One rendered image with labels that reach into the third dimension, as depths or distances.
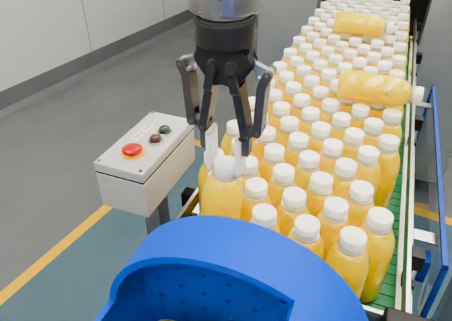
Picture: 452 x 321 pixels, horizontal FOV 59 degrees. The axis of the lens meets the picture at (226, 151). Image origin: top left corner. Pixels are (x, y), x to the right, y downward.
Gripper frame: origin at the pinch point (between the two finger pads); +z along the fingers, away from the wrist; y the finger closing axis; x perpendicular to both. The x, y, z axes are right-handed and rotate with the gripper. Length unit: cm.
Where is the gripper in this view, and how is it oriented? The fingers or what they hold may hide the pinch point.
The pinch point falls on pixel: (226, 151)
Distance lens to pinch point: 60.0
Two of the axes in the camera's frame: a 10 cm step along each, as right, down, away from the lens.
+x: 3.7, -5.3, 7.6
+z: 0.1, 8.2, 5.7
